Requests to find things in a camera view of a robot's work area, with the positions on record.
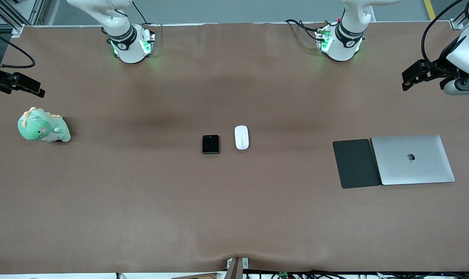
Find white computer mouse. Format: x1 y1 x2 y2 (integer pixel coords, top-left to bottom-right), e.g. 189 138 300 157
234 125 250 150

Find black flip phone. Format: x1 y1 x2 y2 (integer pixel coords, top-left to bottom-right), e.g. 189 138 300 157
202 134 221 155

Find black mouse pad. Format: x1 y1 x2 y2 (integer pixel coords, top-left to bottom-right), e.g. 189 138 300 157
332 139 381 189

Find green dinosaur plush toy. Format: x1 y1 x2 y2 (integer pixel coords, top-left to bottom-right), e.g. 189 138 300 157
17 107 72 143

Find silver laptop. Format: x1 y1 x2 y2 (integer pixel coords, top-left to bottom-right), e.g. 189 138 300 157
371 134 456 186

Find brown table cover cloth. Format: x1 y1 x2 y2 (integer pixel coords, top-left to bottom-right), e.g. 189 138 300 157
0 21 469 274

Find aluminium frame strut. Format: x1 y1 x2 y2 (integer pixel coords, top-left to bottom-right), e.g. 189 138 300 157
449 0 469 30
0 0 46 38

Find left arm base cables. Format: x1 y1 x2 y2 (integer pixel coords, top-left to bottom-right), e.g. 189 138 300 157
285 18 325 41

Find thin right arm base cable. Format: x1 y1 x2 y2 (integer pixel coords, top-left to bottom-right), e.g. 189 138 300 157
131 0 158 37

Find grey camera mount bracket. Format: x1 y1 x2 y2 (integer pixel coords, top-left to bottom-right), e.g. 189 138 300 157
226 257 250 271

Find brown wooden post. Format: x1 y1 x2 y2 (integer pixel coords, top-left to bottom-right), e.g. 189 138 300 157
227 257 243 279

